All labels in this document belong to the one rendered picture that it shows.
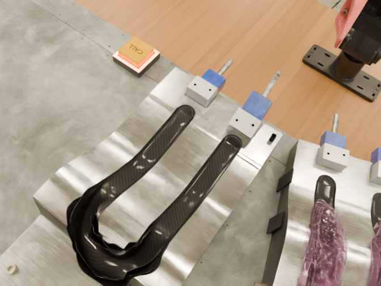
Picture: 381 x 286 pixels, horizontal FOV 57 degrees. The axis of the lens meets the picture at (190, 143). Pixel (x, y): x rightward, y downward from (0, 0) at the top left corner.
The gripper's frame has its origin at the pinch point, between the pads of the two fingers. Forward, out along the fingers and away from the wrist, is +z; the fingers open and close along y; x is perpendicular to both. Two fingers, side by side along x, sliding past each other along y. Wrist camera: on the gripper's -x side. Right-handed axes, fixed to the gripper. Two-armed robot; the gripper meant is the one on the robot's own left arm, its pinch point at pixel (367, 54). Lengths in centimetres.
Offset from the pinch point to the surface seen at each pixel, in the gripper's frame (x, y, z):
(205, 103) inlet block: 29.4, -18.3, -1.3
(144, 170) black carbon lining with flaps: 30.6, -18.9, 16.4
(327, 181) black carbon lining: 34.5, 9.2, -5.0
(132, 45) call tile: 36, -43, -8
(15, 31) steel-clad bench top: 40, -69, 5
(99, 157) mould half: 28.5, -25.9, 19.9
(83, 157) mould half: 27.5, -27.5, 21.7
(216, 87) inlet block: 28.0, -18.4, -4.9
